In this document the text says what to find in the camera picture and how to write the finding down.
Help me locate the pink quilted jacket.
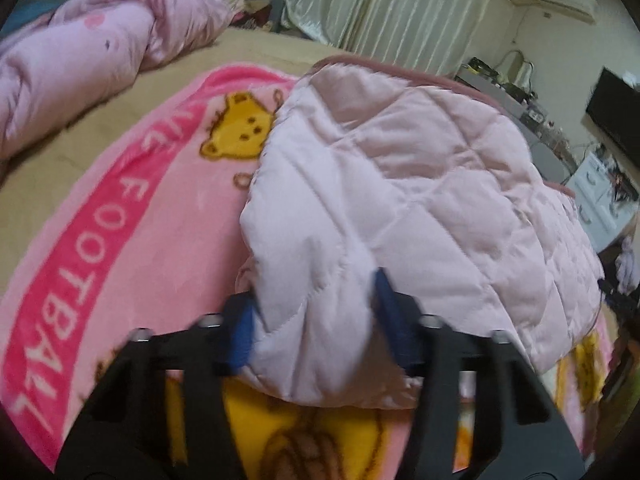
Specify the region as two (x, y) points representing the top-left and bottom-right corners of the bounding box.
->
(238, 56), (603, 410)

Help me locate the pink cartoon fleece blanket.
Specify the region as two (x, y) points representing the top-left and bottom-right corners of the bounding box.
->
(1, 65), (612, 479)

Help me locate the white drawer cabinet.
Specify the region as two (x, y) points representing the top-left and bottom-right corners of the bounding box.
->
(567, 153), (638, 252)

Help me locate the tan bed sheet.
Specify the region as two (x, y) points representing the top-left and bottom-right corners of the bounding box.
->
(0, 27), (342, 289)

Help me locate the black television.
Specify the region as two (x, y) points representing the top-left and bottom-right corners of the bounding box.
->
(586, 67), (640, 166)

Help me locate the grey desk with clutter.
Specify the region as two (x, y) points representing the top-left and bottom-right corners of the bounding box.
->
(454, 49), (577, 184)

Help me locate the pink flamingo comforter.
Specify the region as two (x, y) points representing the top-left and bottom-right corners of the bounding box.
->
(1, 0), (233, 160)

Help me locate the striped satin curtain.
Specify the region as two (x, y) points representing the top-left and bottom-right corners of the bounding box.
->
(284, 0), (490, 75)

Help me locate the white air conditioner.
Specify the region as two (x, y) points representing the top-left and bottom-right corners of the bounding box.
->
(536, 0), (598, 24)

